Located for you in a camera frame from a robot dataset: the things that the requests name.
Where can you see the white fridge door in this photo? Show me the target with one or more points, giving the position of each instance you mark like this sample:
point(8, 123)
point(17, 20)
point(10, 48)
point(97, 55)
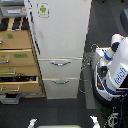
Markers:
point(63, 33)

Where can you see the middle fridge drawer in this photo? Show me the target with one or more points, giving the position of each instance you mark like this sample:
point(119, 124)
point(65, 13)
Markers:
point(61, 68)

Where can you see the fridge drawer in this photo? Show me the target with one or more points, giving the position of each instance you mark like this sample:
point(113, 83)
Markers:
point(61, 88)
point(61, 68)

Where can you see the bottom fridge drawer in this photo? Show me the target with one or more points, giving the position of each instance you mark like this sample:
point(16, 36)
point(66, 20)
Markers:
point(61, 88)

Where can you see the white refrigerator body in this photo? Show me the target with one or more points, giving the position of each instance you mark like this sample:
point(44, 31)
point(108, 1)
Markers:
point(59, 29)

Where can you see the wooden drawer cabinet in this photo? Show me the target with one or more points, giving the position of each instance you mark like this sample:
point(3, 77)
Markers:
point(19, 69)

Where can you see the green android sticker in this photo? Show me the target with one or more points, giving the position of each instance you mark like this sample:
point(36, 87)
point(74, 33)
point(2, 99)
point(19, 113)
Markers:
point(43, 9)

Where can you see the grey box on cabinet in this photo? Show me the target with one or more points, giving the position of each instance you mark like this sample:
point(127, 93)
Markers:
point(13, 11)

